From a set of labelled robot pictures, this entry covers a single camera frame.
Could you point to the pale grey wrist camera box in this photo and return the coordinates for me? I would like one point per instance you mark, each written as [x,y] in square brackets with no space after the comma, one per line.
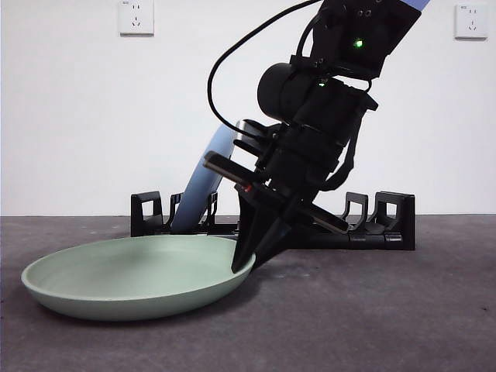
[242,127]

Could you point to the pale green round plate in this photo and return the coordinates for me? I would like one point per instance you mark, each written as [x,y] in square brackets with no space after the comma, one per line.
[128,283]

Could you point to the black plastic plate rack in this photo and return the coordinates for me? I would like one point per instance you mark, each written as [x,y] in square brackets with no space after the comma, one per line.
[387,236]

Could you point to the blue round plate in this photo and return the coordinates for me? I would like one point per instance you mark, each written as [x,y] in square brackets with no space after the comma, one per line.
[193,201]

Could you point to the white wall socket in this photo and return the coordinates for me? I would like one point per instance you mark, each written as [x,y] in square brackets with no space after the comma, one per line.
[470,23]
[136,19]

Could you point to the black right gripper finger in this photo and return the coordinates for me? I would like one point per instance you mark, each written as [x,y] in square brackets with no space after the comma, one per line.
[248,224]
[283,228]

